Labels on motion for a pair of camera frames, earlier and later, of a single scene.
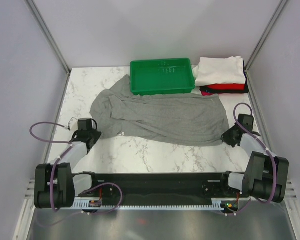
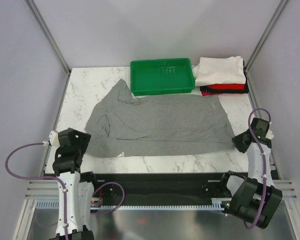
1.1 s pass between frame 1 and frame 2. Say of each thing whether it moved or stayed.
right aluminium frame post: stayed
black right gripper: moved
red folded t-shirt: stayed
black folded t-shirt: stayed
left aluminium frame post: stayed
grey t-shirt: moved
